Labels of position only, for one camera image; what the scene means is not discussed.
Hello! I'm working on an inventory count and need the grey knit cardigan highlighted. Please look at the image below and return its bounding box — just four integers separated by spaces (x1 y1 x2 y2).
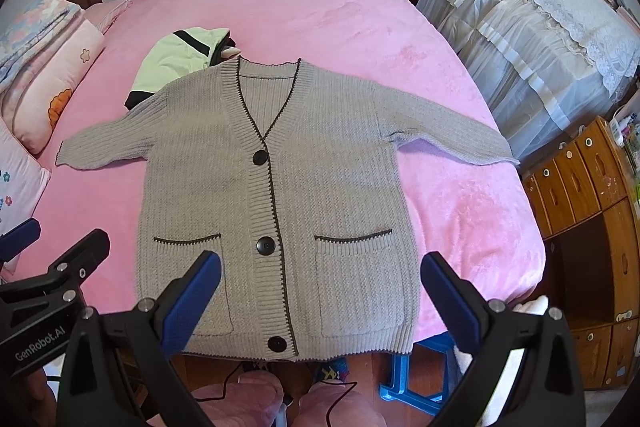
56 57 512 361

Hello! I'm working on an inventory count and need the white pink floral pillow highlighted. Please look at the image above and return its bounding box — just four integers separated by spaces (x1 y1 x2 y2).
0 118 52 275

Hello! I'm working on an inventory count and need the pink fuzzy slipper left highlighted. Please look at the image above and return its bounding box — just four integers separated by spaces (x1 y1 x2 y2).
192 371 284 426

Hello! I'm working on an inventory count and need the pink fuzzy slipper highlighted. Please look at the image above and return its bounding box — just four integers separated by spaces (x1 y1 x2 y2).
192 371 284 426
292 381 387 427

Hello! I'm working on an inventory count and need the pink cartoon pillow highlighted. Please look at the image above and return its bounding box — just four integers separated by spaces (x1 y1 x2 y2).
1 20 105 156

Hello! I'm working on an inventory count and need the pink bed sheet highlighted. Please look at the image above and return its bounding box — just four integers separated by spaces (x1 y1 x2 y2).
6 0 548 344

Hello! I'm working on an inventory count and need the pink fuzzy slipper right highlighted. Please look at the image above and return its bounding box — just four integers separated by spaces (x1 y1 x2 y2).
292 381 387 427

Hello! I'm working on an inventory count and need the brown wooden drawer cabinet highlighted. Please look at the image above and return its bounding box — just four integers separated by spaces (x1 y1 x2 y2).
523 117 639 390

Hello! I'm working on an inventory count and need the folded floral quilt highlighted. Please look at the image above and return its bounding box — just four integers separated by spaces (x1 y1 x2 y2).
1 0 84 92

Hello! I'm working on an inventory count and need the green black folded garment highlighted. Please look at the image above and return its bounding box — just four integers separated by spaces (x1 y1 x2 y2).
125 27 241 110

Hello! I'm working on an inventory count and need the white lace covered furniture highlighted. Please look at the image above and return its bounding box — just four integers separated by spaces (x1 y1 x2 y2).
416 0 639 162

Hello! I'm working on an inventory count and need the black cable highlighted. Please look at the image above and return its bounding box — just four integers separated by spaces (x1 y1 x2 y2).
192 360 359 427

